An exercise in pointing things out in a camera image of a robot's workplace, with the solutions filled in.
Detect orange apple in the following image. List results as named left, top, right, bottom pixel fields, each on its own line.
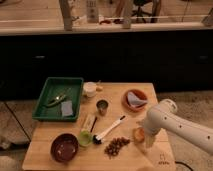
left=133, top=128, right=145, bottom=143

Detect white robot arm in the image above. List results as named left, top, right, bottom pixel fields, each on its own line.
left=141, top=99, right=213, bottom=155

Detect small metal cup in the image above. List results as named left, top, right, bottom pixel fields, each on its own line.
left=96, top=99, right=108, bottom=116

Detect small green cup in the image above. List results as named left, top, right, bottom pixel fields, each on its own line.
left=77, top=130, right=92, bottom=147

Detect white plastic cup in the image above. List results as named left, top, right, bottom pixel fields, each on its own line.
left=83, top=82, right=97, bottom=97

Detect pile of brown nuts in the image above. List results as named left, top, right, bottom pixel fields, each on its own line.
left=104, top=137, right=130, bottom=157

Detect blue-grey cloth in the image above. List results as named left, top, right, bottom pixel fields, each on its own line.
left=127, top=92, right=147, bottom=107

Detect terracotta bowl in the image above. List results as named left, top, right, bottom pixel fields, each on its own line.
left=121, top=89, right=148, bottom=112

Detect wooden block with black stick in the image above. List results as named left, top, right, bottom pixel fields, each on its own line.
left=82, top=114, right=97, bottom=132

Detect dark red bowl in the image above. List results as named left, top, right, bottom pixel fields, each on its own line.
left=50, top=133, right=78, bottom=163

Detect grey sponge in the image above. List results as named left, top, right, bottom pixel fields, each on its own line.
left=61, top=101, right=73, bottom=117

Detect green plastic tray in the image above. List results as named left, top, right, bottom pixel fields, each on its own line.
left=32, top=77, right=84, bottom=122

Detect green scissors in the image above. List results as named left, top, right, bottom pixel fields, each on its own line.
left=45, top=88, right=69, bottom=108

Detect black cable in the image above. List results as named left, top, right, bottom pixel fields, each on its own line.
left=175, top=160, right=195, bottom=171

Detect white handled brush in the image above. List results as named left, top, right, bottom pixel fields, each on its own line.
left=92, top=115, right=125, bottom=145

